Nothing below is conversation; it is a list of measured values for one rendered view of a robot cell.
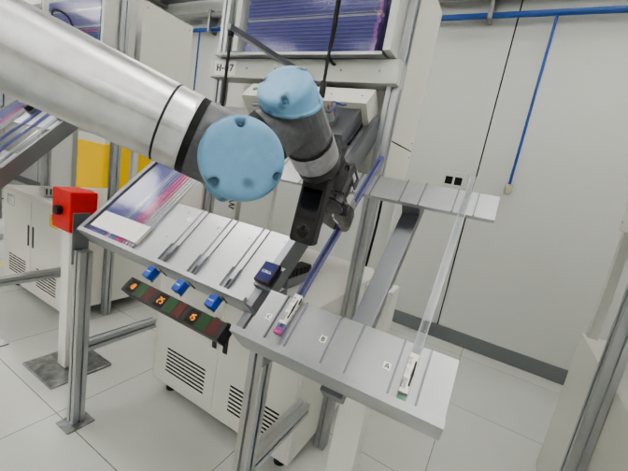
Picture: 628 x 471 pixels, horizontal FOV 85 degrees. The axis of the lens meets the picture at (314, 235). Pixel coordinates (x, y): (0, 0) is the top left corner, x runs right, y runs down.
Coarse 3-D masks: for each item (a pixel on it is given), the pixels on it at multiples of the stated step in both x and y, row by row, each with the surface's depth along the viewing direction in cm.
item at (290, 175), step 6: (228, 108) 136; (234, 108) 135; (240, 108) 134; (246, 108) 133; (240, 114) 131; (246, 114) 130; (360, 132) 106; (354, 138) 104; (342, 150) 102; (348, 150) 101; (288, 162) 104; (288, 168) 102; (282, 174) 101; (288, 174) 100; (294, 174) 100; (282, 180) 100; (288, 180) 98; (294, 180) 98; (300, 180) 97
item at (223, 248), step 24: (168, 216) 100; (192, 216) 98; (216, 216) 95; (144, 240) 95; (168, 240) 93; (192, 240) 91; (216, 240) 89; (240, 240) 87; (264, 240) 85; (192, 264) 84; (216, 264) 83; (240, 264) 82; (240, 288) 77
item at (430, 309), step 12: (468, 192) 71; (468, 204) 69; (456, 228) 65; (456, 240) 64; (444, 264) 60; (444, 276) 59; (432, 300) 56; (432, 312) 55; (420, 336) 53; (420, 348) 52; (396, 396) 48
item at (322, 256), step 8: (376, 160) 84; (376, 168) 82; (368, 176) 80; (368, 184) 79; (360, 192) 77; (360, 200) 77; (336, 232) 70; (328, 240) 69; (336, 240) 70; (328, 248) 68; (320, 256) 67; (320, 264) 65; (312, 272) 65; (304, 280) 64; (312, 280) 64; (304, 288) 63; (304, 296) 62; (280, 328) 58; (280, 336) 58
